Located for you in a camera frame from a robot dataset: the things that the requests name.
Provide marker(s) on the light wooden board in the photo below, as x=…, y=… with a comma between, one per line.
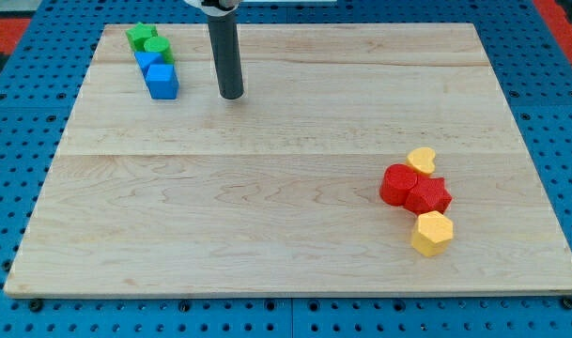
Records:
x=276, y=194

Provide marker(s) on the red cylinder block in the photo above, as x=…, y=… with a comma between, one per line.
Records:
x=398, y=180

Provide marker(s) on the yellow heart block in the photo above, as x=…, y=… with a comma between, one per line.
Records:
x=422, y=160

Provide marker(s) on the red star block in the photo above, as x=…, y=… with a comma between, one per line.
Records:
x=428, y=195

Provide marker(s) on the blue cube block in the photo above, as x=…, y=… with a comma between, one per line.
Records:
x=162, y=82

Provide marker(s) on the yellow hexagon block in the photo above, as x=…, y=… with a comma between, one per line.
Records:
x=432, y=233

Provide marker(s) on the blue triangle block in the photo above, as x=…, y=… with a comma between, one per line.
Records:
x=146, y=59

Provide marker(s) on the green cylinder block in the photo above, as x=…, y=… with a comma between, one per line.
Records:
x=161, y=45

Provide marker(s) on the green star block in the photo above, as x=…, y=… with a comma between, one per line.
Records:
x=139, y=34

